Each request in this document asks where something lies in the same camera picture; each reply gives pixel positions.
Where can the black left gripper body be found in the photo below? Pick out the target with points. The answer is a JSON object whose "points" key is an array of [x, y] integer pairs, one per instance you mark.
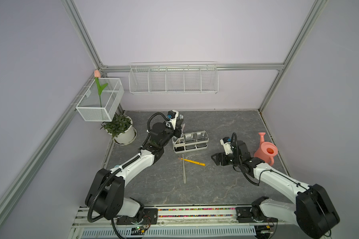
{"points": [[169, 134]]}

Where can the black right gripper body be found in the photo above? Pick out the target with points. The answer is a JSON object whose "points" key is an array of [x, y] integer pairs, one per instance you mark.
{"points": [[232, 161]]}

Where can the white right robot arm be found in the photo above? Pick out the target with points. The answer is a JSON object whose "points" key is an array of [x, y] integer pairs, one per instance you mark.
{"points": [[309, 207]]}

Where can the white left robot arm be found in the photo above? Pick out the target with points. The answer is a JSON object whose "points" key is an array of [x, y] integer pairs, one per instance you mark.
{"points": [[106, 196]]}

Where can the yellow toothbrush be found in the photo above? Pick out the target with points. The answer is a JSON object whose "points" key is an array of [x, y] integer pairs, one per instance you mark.
{"points": [[191, 161]]}

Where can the beige toothbrush holder tray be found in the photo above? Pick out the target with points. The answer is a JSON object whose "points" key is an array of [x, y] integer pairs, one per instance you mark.
{"points": [[189, 142]]}

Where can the grey toothbrush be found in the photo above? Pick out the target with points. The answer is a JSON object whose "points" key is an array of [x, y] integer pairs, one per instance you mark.
{"points": [[183, 169]]}

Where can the pink watering can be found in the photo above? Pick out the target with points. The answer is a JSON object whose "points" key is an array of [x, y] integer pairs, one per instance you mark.
{"points": [[266, 151]]}

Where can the potted green plant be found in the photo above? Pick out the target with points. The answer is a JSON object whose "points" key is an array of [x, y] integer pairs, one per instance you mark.
{"points": [[121, 129]]}

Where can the artificial pink tulip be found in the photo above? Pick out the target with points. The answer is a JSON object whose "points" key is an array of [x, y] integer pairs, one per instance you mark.
{"points": [[100, 87]]}

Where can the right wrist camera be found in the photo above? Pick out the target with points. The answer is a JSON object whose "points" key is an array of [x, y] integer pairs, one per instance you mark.
{"points": [[226, 143]]}

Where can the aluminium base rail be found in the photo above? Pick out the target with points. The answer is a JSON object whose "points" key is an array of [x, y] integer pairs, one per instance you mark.
{"points": [[187, 222]]}

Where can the long white wire shelf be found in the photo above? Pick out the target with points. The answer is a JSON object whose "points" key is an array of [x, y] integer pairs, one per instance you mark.
{"points": [[174, 78]]}

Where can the white wire basket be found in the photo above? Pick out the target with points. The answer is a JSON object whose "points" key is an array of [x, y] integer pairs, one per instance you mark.
{"points": [[89, 105]]}

